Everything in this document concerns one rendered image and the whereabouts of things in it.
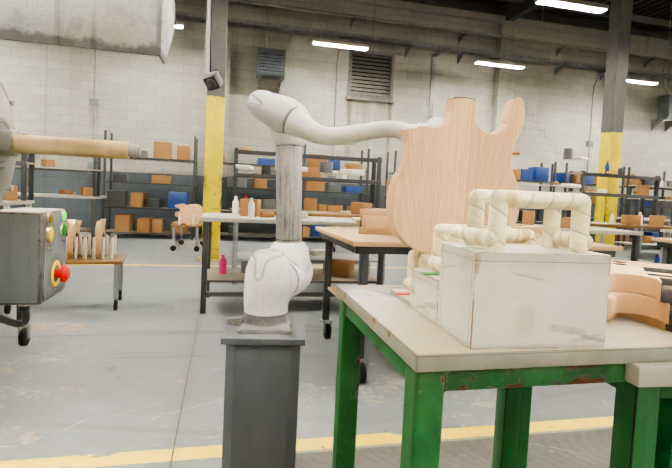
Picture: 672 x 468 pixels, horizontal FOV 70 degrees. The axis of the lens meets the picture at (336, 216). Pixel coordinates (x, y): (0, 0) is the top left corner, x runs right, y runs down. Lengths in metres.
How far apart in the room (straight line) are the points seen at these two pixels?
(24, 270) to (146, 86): 11.17
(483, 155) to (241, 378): 1.04
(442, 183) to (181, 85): 11.18
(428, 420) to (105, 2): 0.84
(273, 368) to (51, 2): 1.23
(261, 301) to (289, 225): 0.34
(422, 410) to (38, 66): 12.36
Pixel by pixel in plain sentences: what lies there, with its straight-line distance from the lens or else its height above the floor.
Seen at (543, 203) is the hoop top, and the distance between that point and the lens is 0.93.
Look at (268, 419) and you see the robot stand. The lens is 1.74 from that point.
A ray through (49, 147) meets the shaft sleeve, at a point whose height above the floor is 1.25.
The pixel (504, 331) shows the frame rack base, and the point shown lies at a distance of 0.92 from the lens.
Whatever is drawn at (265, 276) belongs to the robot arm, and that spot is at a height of 0.90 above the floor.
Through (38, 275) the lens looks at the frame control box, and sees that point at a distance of 1.20.
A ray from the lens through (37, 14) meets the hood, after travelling 0.85.
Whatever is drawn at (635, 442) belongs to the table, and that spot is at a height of 0.73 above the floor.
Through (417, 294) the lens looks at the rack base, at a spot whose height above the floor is 0.97.
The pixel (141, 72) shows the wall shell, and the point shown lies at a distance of 12.35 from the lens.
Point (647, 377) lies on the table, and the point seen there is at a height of 0.88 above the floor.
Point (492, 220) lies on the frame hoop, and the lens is 0.89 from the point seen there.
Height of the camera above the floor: 1.19
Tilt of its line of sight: 3 degrees down
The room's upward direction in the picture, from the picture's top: 3 degrees clockwise
